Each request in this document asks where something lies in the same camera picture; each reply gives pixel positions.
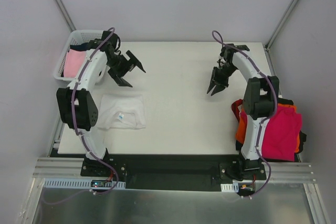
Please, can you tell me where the white plastic laundry basket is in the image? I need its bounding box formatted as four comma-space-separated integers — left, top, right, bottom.
54, 29, 103, 83

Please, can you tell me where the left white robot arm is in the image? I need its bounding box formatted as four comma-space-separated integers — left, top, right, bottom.
56, 27, 144, 176

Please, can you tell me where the right white cable duct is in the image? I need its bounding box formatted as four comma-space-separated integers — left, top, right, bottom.
220, 183, 239, 193

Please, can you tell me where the red t shirt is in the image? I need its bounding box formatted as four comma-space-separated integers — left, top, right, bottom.
231, 99, 243, 122

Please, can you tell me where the navy t shirt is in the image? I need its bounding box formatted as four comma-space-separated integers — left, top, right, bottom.
70, 42, 90, 51

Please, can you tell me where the left aluminium frame post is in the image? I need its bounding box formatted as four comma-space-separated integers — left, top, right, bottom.
53, 0, 77, 35

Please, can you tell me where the left white cable duct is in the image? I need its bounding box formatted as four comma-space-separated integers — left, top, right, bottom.
44, 178, 126, 190

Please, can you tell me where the white cable duct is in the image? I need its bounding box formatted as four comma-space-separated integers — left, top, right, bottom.
220, 183, 239, 193
44, 178, 126, 190

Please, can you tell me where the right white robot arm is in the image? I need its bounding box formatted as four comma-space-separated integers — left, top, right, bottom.
207, 44, 279, 181

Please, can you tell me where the aluminium frame post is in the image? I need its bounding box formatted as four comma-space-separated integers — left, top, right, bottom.
265, 0, 300, 51
53, 0, 77, 35

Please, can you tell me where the white t shirt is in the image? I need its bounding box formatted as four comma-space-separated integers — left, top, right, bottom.
97, 94, 146, 130

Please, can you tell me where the black t shirt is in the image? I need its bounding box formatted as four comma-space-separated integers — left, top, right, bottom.
235, 97, 307, 156

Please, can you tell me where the pink t shirt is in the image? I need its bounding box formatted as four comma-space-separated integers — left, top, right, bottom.
64, 49, 86, 78

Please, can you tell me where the right aluminium frame post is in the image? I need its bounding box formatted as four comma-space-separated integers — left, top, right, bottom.
265, 0, 300, 51

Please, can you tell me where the magenta t shirt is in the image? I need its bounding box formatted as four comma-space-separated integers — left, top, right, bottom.
236, 103, 302, 162

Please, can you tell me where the aluminium rail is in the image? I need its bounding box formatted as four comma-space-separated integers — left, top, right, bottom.
33, 157, 317, 184

